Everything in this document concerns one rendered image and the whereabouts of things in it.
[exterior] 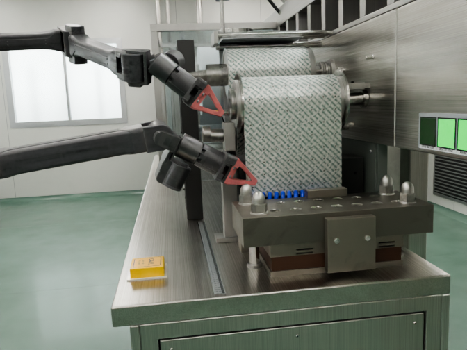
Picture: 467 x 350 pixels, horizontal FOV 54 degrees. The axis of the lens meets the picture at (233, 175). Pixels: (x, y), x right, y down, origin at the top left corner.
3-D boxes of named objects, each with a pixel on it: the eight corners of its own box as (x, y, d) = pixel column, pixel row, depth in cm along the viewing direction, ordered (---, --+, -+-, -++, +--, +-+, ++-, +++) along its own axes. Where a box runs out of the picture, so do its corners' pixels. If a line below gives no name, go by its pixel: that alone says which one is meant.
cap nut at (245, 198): (237, 202, 104) (236, 182, 104) (253, 201, 105) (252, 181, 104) (240, 205, 101) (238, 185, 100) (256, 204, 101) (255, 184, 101)
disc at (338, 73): (326, 124, 124) (327, 69, 121) (328, 124, 124) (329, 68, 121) (347, 133, 110) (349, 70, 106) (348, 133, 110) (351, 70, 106)
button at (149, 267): (133, 268, 102) (132, 257, 102) (165, 265, 103) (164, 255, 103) (130, 280, 95) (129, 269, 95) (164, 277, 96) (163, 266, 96)
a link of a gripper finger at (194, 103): (215, 126, 110) (183, 101, 109) (213, 126, 117) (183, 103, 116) (232, 103, 110) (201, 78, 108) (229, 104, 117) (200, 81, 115)
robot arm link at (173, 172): (158, 128, 98) (153, 121, 106) (134, 175, 100) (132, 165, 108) (206, 151, 103) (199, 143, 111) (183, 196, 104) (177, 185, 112)
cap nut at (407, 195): (395, 201, 99) (395, 180, 99) (411, 199, 100) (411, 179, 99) (403, 204, 96) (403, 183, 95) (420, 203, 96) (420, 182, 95)
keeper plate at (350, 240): (324, 269, 94) (324, 217, 92) (371, 265, 95) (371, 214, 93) (329, 274, 91) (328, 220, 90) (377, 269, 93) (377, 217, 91)
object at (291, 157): (247, 203, 110) (244, 126, 107) (340, 196, 113) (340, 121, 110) (247, 203, 110) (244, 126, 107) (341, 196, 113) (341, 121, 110)
